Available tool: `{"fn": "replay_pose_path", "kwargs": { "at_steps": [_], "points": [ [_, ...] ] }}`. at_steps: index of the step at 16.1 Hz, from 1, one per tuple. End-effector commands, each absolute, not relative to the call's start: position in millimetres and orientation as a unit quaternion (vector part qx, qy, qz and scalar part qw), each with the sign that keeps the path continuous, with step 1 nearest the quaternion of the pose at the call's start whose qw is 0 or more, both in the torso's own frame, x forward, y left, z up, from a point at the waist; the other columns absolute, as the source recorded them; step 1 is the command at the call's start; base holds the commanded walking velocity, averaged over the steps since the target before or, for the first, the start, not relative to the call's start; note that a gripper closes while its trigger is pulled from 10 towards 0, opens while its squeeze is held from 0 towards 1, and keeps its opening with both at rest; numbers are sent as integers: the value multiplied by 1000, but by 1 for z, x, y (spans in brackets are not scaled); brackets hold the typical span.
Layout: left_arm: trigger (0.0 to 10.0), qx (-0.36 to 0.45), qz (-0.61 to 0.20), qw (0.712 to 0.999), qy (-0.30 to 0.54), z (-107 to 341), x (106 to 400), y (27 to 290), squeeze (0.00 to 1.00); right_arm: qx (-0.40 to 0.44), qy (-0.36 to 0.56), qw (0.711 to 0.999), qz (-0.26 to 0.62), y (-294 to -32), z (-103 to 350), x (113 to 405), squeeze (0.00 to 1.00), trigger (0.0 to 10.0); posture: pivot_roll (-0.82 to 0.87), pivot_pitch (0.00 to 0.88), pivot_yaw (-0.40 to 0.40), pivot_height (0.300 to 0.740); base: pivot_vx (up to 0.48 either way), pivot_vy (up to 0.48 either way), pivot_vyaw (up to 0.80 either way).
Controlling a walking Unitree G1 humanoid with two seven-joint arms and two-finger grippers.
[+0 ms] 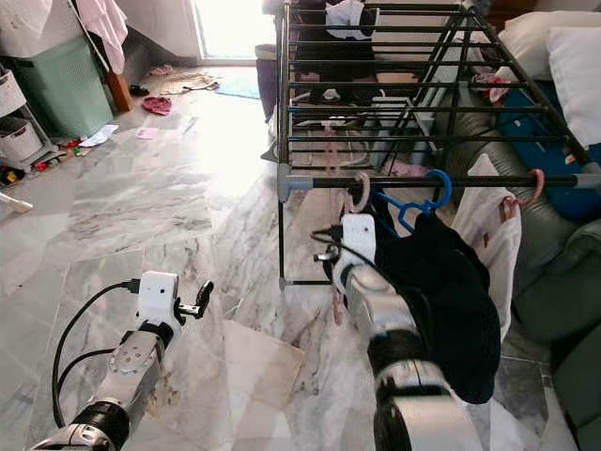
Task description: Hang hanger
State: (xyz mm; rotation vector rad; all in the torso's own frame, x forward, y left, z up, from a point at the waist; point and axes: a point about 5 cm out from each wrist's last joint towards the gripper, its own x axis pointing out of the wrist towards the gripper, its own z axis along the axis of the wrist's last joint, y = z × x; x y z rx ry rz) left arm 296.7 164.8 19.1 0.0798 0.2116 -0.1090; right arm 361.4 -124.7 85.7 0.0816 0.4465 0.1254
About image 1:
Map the pink plastic hanger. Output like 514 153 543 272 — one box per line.
498 167 547 225
324 171 373 328

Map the blue plastic hanger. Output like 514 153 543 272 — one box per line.
371 169 455 236

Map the black metal drying rack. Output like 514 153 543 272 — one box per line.
275 0 601 288

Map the navy blue garment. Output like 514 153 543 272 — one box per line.
366 202 503 405

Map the white paper sheet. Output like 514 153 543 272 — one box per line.
77 124 120 149

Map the purple plastic bin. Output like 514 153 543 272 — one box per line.
254 43 283 121

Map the blue floor mat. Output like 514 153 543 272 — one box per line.
212 75 264 101

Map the beige floor rag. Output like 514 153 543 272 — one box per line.
160 70 217 95

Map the dark hanging garment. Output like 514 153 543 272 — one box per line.
282 0 378 106

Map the dark green leather sofa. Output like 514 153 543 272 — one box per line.
441 85 601 451

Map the small pink cloth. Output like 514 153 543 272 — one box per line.
472 73 515 104

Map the blue cushion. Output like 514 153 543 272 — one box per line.
496 86 601 224

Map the green plastic laundry bin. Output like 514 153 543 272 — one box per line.
5 36 116 142

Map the sliding glass door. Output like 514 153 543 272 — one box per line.
191 0 281 63

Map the pink hanging cloth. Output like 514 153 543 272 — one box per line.
75 0 130 76

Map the white pillow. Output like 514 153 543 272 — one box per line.
547 25 601 148
496 9 601 81

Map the white fabric bundle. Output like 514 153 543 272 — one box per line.
0 0 81 59

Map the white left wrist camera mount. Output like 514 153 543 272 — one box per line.
136 271 181 330

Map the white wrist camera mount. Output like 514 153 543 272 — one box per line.
340 213 378 267
136 271 181 330

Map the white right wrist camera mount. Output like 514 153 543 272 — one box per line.
340 213 378 267

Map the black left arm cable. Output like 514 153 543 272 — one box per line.
52 278 144 431

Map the brown wooden post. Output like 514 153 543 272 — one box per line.
103 68 134 116

